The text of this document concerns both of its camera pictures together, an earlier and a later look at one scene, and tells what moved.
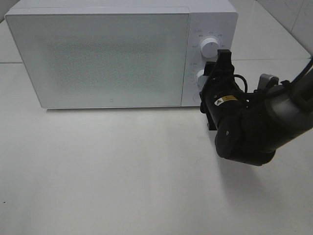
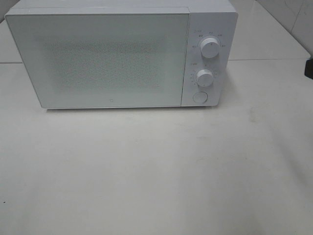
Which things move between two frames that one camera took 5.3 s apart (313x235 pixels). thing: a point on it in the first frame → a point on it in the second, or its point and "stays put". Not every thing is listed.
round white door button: (196, 97) stays put
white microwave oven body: (122, 53) stays put
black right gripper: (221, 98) → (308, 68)
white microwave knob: (201, 78) stays put
